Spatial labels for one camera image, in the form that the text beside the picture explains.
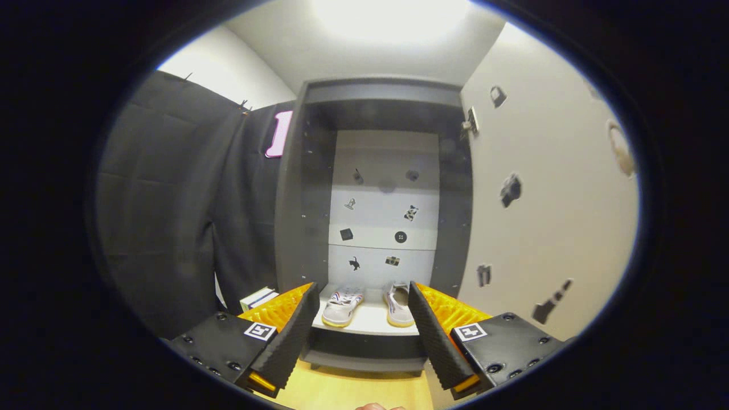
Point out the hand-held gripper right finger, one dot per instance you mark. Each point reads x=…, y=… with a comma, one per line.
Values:
x=435, y=347

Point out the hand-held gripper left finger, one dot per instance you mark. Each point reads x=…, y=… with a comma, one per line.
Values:
x=290, y=347

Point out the white shoe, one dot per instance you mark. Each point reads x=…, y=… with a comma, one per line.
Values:
x=342, y=310
x=397, y=310

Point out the dark grey shoe cabinet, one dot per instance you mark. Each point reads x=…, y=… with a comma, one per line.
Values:
x=290, y=228

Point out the beige shoe cabinet door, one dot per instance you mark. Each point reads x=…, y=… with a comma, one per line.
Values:
x=558, y=216

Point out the metal door hinge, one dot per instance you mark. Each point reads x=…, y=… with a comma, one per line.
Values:
x=471, y=121

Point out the white book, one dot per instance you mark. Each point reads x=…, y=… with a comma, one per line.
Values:
x=269, y=302

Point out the dark blue book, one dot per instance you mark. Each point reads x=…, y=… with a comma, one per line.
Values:
x=263, y=300

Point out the black backdrop cloth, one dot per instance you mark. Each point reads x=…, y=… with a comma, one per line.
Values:
x=171, y=216

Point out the large ceiling light panel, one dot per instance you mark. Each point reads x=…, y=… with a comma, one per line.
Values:
x=390, y=17

